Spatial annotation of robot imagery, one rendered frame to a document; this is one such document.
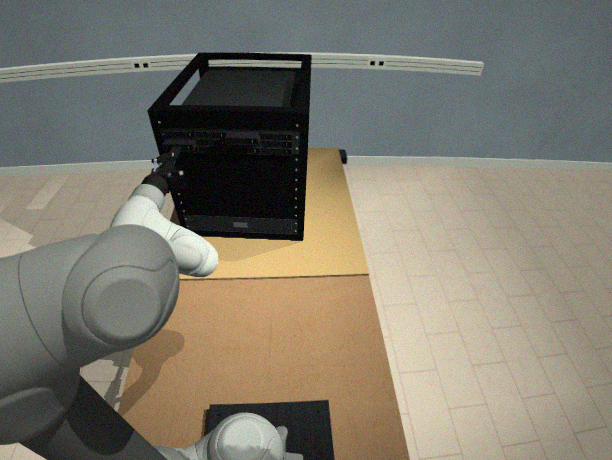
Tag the tan flat board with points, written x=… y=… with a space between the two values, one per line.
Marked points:
x=332 y=243

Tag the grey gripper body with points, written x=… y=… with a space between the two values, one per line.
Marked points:
x=155 y=180

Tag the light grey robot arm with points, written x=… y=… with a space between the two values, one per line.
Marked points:
x=116 y=290

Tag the black server rack frame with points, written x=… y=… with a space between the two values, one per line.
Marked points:
x=240 y=195

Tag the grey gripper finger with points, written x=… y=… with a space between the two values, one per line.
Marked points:
x=163 y=157
x=172 y=167

